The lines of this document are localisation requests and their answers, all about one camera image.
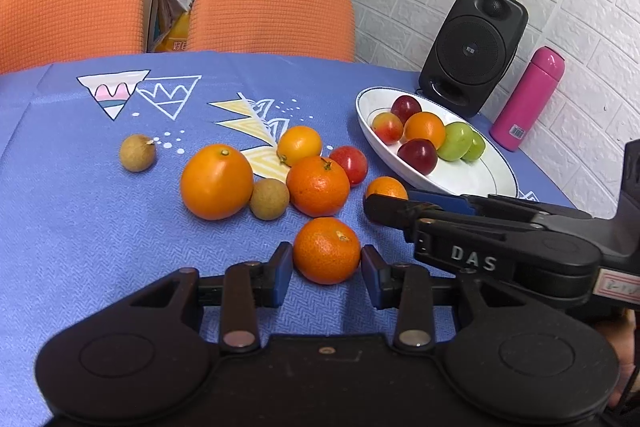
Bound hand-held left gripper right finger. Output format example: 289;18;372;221
361;244;506;352

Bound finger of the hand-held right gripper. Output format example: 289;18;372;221
407;188;593;225
363;194;601;308

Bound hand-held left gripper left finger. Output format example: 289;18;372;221
107;242;294;354

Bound small orange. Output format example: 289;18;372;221
366;176;409;200

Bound white oval plate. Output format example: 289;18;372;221
355;87;519;200

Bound dark red plum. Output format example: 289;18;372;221
390;95;423;124
397;138;439;175

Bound deep orange mandarin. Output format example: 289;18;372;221
292;217;362;285
286;156;351;219

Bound round green apple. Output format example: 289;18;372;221
437;122;475;162

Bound bright red plum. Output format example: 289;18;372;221
328;145;369;188

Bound elongated green apple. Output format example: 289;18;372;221
460;132;487;162

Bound large orange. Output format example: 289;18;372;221
403;112;447;150
180;144;255;221

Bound brown longan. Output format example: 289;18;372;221
249;178;291;221
119;134;157;172

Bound red and yellow plum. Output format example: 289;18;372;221
371;112;405;145

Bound small yellow-orange kumquat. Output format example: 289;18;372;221
276;126;323;168

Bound person's right hand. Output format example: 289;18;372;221
607;309;640;408

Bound pink bottle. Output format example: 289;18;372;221
489;47;566;152

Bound black speaker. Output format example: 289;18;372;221
418;0;530;118

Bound blue printed tablecloth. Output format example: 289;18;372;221
0;51;626;427

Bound orange chair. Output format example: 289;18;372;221
0;0;146;75
187;0;357;64

